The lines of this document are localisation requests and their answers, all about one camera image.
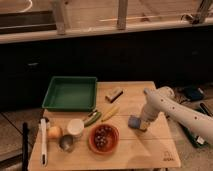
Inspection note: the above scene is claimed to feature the yellow banana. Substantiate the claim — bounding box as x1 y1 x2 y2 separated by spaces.
101 107 119 122

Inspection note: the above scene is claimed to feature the blue sponge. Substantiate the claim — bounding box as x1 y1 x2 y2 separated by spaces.
128 115 141 129

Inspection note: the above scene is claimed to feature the black pole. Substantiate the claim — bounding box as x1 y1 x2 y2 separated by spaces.
22 122 28 171

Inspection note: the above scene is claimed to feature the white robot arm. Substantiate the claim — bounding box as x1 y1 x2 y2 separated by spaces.
140 86 213 145

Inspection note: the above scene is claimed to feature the white cup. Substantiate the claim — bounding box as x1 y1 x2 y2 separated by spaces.
67 119 84 137

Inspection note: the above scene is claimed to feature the yellow onion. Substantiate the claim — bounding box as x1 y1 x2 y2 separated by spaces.
47 126 63 139

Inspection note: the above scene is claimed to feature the orange bowl of grapes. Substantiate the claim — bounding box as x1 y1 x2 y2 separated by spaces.
88 124 119 155

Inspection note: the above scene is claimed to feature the wooden block with dark base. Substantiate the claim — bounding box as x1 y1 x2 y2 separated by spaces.
105 87 123 103

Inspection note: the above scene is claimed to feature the green cucumber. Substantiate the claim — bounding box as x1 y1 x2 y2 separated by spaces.
84 112 101 127

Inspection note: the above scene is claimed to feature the green plastic tray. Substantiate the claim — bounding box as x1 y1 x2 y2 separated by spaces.
42 76 97 112

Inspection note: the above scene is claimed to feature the metal cup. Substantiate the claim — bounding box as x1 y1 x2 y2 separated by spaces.
59 135 74 152

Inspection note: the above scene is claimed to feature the green bin of items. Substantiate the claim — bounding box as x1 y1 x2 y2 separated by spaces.
179 103 213 149

